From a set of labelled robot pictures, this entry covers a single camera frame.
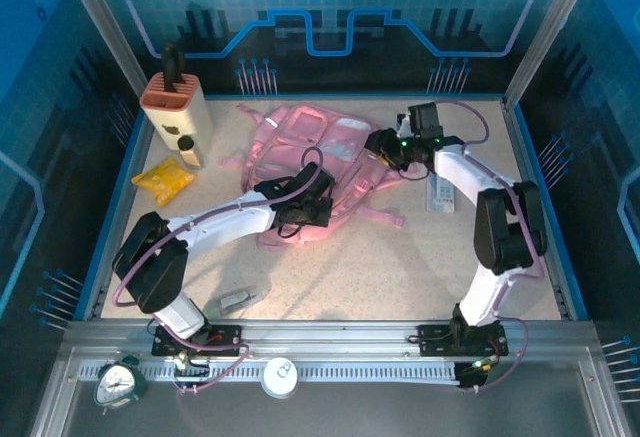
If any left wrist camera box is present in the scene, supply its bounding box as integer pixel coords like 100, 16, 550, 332
292, 160, 336, 193

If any pink backpack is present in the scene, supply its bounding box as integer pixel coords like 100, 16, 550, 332
219, 103, 406, 248

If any aluminium front beam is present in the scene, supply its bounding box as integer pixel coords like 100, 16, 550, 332
62, 319, 604, 358

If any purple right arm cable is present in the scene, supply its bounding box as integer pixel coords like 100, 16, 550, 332
437, 99, 549, 393

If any black knife handle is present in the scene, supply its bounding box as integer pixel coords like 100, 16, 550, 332
159, 41, 187, 94

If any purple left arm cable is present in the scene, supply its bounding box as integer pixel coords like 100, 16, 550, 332
112, 146, 326, 396

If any green alarm clock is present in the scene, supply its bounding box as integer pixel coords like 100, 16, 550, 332
93, 355, 150, 416

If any yellow snack bag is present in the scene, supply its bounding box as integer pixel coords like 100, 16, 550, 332
130, 155, 197, 208

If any slotted grey cable duct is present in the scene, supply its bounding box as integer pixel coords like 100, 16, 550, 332
77, 360, 461, 384

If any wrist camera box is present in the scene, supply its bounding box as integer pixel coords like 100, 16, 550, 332
292, 160, 336, 193
397, 102, 445, 141

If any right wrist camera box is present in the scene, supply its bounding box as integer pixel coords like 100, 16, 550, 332
397, 102, 445, 141

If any beige knife block orange top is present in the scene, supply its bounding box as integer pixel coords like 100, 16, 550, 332
138, 70, 214, 168

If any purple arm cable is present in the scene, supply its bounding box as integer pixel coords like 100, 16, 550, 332
112, 146, 326, 396
437, 99, 549, 393

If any white tin can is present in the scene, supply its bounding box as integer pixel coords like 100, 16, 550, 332
262, 356, 300, 399

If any small beige bottle black cap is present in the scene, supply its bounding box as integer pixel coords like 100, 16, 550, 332
175, 135, 205, 171

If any aluminium frame post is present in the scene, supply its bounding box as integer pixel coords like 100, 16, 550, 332
54, 0, 151, 101
502, 0, 604, 108

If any ruler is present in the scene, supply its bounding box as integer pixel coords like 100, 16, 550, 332
424, 176, 459, 214

